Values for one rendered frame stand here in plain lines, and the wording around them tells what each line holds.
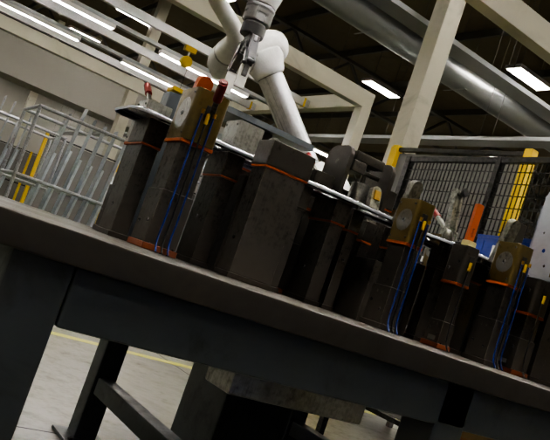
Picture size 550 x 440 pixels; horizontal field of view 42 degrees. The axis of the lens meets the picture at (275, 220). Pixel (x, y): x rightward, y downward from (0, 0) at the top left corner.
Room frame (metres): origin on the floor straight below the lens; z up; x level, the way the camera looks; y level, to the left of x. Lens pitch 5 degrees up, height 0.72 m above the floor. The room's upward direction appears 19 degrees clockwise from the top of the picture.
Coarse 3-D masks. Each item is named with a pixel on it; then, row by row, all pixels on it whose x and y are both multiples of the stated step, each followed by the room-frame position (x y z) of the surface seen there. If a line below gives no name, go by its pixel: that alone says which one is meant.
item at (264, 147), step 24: (264, 144) 1.66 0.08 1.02; (264, 168) 1.63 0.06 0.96; (288, 168) 1.65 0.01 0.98; (312, 168) 1.67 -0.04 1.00; (264, 192) 1.63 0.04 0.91; (288, 192) 1.66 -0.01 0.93; (240, 216) 1.66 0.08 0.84; (264, 216) 1.64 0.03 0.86; (288, 216) 1.67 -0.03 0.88; (240, 240) 1.63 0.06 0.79; (264, 240) 1.65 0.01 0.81; (240, 264) 1.63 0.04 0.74; (264, 264) 1.66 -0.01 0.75; (264, 288) 1.67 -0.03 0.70
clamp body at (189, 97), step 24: (192, 96) 1.51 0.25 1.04; (192, 120) 1.50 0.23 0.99; (216, 120) 1.52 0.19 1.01; (168, 144) 1.57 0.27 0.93; (192, 144) 1.51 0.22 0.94; (168, 168) 1.52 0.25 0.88; (192, 168) 1.52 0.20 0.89; (168, 192) 1.50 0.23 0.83; (192, 192) 1.53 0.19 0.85; (144, 216) 1.54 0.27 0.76; (168, 216) 1.51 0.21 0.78; (144, 240) 1.50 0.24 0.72; (168, 240) 1.52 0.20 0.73
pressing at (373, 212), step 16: (128, 112) 1.75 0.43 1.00; (144, 112) 1.67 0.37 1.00; (224, 144) 1.69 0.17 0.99; (320, 192) 1.95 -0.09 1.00; (336, 192) 1.85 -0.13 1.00; (352, 208) 2.06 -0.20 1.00; (368, 208) 1.90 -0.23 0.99; (384, 224) 2.10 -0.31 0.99; (432, 240) 2.13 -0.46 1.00; (448, 240) 2.01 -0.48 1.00; (480, 256) 2.06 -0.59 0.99
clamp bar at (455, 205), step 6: (456, 192) 2.34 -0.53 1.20; (462, 192) 2.32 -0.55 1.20; (468, 192) 2.33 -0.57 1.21; (450, 198) 2.35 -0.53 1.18; (456, 198) 2.34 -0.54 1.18; (462, 198) 2.35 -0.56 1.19; (450, 204) 2.34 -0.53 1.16; (456, 204) 2.35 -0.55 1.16; (450, 210) 2.33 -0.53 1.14; (456, 210) 2.35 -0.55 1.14; (450, 216) 2.33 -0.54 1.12; (456, 216) 2.35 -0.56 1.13; (450, 222) 2.32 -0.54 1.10; (456, 222) 2.34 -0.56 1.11; (450, 228) 2.35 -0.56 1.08; (456, 228) 2.33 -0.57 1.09
